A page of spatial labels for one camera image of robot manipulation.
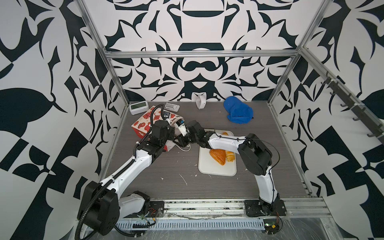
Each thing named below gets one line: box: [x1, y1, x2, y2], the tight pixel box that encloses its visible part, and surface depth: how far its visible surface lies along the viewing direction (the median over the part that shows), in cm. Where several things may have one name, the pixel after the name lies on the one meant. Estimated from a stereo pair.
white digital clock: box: [129, 100, 150, 116], surface depth 114 cm
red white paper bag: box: [131, 106, 184, 152], surface depth 70 cm
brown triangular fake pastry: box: [209, 148, 226, 166], surface depth 91 cm
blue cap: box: [223, 96, 254, 125], surface depth 113 cm
